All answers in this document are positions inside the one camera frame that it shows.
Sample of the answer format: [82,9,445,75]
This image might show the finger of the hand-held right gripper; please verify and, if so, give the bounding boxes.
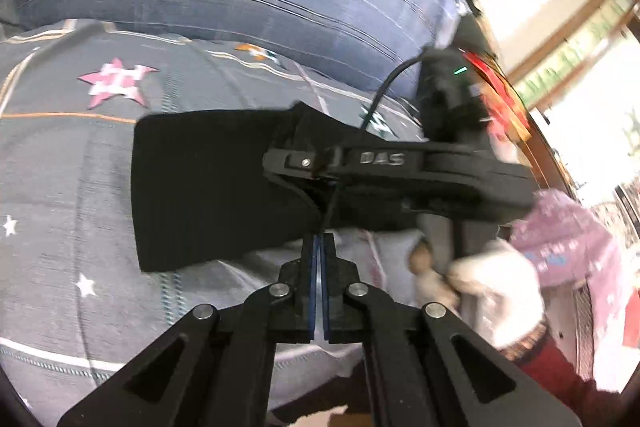
[262,143,432,188]

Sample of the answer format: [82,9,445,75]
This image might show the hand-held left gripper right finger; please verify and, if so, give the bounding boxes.
[322,233,584,427]

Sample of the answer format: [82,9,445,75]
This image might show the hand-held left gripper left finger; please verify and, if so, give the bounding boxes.
[57,233,318,427]

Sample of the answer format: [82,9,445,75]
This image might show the black pants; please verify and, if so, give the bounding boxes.
[131,101,431,274]

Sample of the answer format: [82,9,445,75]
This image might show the person's right forearm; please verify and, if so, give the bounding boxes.
[502,324,623,413]

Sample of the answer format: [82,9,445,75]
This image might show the person's right hand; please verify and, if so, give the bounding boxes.
[407,238,545,350]

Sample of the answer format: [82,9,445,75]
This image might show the red packet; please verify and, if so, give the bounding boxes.
[462,51,532,144]

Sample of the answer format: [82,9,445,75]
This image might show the pink garment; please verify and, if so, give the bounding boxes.
[509,188,623,290]

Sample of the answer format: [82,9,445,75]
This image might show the grey star printed bed sheet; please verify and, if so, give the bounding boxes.
[0,19,426,425]

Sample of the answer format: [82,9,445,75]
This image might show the black cable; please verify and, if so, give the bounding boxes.
[361,56,427,130]

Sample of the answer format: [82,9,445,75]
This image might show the wooden window frame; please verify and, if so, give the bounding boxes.
[505,0,638,82]

